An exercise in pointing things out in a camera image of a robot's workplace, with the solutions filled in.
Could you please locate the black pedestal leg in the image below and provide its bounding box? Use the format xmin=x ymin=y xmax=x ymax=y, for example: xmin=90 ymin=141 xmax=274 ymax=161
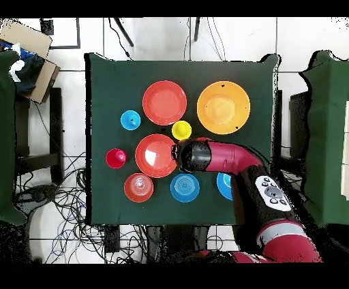
xmin=13 ymin=183 xmax=59 ymax=216

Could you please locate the wide red-orange bowl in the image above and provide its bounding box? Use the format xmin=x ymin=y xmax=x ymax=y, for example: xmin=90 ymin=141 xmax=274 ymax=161
xmin=134 ymin=133 xmax=180 ymax=179
xmin=142 ymin=80 xmax=188 ymax=127

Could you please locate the black floor cable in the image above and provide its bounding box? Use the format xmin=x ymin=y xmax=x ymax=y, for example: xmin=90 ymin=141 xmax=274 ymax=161
xmin=108 ymin=17 xmax=134 ymax=61

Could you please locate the blue and white cloth bundle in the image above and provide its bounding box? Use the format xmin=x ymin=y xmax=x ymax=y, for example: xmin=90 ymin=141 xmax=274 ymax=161
xmin=0 ymin=40 xmax=46 ymax=95

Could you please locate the small blue bowl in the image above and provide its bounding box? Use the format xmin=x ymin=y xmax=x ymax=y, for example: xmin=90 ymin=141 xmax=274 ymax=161
xmin=170 ymin=172 xmax=200 ymax=203

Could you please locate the large orange bowl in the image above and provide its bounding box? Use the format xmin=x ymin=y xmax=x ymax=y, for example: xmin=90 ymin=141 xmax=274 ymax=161
xmin=196 ymin=80 xmax=251 ymax=136

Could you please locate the large blue bowl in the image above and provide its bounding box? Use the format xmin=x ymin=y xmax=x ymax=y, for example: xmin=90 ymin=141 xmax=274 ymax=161
xmin=216 ymin=172 xmax=234 ymax=201

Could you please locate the yellow cup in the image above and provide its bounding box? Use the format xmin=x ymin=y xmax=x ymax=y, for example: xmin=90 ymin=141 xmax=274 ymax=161
xmin=171 ymin=120 xmax=192 ymax=142

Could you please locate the black power strip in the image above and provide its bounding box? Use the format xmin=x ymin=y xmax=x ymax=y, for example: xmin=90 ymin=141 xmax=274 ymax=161
xmin=104 ymin=225 xmax=121 ymax=254

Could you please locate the tangle of floor cables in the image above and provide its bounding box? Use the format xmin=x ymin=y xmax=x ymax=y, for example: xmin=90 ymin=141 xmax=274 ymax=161
xmin=16 ymin=151 xmax=149 ymax=264

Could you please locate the black chair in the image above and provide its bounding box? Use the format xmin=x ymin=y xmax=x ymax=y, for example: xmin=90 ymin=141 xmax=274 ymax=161
xmin=288 ymin=91 xmax=312 ymax=159

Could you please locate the green cloth side table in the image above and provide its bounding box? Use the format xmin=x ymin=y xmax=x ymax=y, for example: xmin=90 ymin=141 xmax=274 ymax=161
xmin=0 ymin=50 xmax=28 ymax=226
xmin=298 ymin=50 xmax=349 ymax=227

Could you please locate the blue cup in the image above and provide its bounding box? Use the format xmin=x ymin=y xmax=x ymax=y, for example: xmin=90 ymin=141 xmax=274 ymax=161
xmin=120 ymin=109 xmax=142 ymax=132

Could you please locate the dark green tablecloth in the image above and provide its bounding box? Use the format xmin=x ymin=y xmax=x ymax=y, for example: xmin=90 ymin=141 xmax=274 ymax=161
xmin=84 ymin=52 xmax=282 ymax=228

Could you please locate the cardboard box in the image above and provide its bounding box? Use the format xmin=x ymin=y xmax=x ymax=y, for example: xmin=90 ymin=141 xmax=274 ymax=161
xmin=0 ymin=18 xmax=61 ymax=105

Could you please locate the black metal frame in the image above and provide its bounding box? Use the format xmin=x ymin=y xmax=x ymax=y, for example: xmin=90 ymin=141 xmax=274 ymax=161
xmin=40 ymin=17 xmax=82 ymax=50

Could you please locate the red cup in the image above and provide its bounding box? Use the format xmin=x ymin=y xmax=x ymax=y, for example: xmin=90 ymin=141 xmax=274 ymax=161
xmin=105 ymin=148 xmax=128 ymax=170

